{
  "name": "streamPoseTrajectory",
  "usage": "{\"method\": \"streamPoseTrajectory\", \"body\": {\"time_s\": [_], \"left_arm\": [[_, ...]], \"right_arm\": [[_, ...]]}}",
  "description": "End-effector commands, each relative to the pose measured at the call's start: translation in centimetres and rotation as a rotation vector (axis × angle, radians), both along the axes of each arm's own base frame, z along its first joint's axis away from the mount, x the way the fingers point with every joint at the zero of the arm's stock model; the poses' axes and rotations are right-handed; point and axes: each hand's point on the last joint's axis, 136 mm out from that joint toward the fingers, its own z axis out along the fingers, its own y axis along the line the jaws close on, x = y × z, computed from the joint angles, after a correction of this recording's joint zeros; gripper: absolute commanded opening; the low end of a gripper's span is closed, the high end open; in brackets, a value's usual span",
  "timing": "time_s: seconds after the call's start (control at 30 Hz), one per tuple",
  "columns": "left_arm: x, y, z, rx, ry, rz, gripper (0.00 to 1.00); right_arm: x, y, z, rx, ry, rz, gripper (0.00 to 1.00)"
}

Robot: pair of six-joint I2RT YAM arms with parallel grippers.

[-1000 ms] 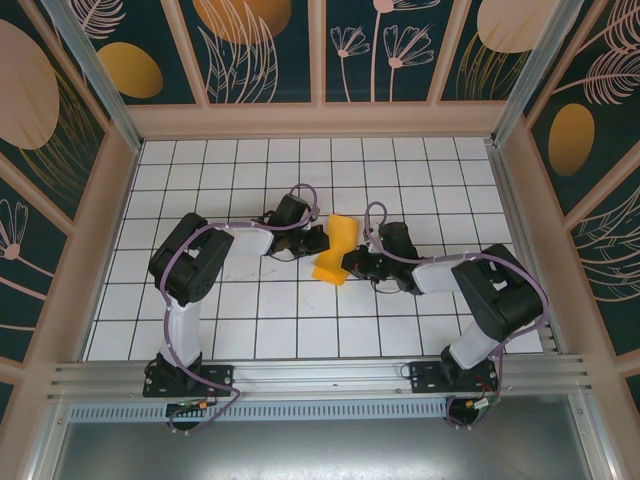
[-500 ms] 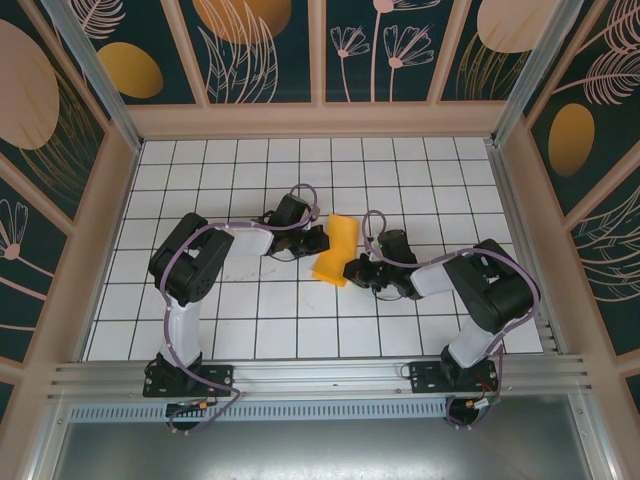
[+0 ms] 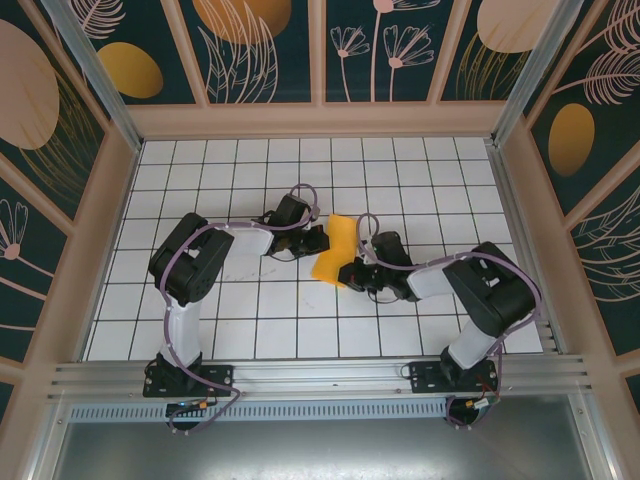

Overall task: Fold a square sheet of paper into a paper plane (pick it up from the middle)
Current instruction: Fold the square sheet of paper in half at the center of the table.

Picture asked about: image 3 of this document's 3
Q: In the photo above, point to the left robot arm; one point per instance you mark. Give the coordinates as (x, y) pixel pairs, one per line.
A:
(185, 325)

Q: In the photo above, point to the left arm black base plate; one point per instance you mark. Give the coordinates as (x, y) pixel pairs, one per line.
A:
(220, 380)

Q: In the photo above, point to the wall panel with leaf drawing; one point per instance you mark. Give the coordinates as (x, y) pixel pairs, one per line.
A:
(250, 50)

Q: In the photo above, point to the grey metal sheet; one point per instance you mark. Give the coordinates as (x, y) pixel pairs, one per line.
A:
(325, 450)

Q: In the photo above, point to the wall panel with beige circle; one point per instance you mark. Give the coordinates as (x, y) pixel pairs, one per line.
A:
(490, 50)

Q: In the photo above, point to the aluminium front rail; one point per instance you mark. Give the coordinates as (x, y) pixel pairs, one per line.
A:
(320, 375)

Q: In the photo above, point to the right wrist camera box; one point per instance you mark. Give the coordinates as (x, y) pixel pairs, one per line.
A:
(366, 251)

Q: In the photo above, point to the aluminium frame post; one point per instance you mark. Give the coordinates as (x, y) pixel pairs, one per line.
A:
(102, 85)
(530, 75)

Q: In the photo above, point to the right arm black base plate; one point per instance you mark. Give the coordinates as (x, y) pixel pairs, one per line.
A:
(425, 377)

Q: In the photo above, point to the wall panel with flower drawings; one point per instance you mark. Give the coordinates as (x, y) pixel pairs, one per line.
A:
(380, 50)

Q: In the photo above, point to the wall panel orange oval fern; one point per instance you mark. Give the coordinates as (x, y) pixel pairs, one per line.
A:
(590, 100)

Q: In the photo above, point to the wall panel pink leaf outlines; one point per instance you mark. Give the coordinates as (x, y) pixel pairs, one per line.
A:
(610, 270)

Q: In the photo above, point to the wall panel single pink flower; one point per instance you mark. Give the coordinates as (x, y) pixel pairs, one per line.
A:
(25, 260)

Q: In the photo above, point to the aluminium side rail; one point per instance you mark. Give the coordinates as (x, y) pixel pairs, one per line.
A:
(522, 250)

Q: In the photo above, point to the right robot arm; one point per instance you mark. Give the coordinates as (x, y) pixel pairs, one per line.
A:
(470, 345)

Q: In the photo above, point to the wall panel large beige oval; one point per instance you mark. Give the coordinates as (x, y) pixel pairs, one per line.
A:
(40, 100)

